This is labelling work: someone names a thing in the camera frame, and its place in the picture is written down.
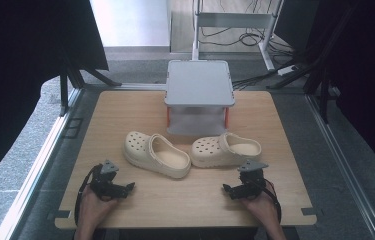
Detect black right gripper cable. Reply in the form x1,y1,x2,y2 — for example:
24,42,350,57
262,178,283,225

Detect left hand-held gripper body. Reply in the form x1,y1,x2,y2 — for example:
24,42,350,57
89,159,125,198

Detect white power strip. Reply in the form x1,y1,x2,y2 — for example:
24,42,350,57
276,64,299,77

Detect cream clog shoe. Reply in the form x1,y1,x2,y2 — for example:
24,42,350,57
189,131,263,169
122,130,193,180

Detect black curtain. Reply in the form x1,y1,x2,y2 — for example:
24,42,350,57
0,0,110,198
274,0,375,186

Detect person's right hand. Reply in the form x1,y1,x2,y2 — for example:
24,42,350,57
240,190,281,232

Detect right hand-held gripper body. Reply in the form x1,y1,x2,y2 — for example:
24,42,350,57
236,159,270,200

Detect black metal stand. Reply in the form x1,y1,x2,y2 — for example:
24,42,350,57
58,49,123,118
265,3,359,125

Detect person's left hand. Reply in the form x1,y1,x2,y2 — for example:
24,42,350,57
78,185,120,231

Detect grey two-tier shoe rack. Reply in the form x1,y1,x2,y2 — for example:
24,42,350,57
163,59,237,137

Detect aluminium floor rail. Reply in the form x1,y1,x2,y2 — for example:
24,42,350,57
304,93,375,240
0,87,84,240

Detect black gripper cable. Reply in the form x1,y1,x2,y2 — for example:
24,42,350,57
73,163,104,228
262,178,283,225

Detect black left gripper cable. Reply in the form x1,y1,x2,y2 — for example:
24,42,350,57
73,163,104,228

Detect black floor cables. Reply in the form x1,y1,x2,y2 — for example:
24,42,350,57
197,0,301,92

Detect white metal desk frame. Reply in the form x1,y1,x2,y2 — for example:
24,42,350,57
190,0,285,72

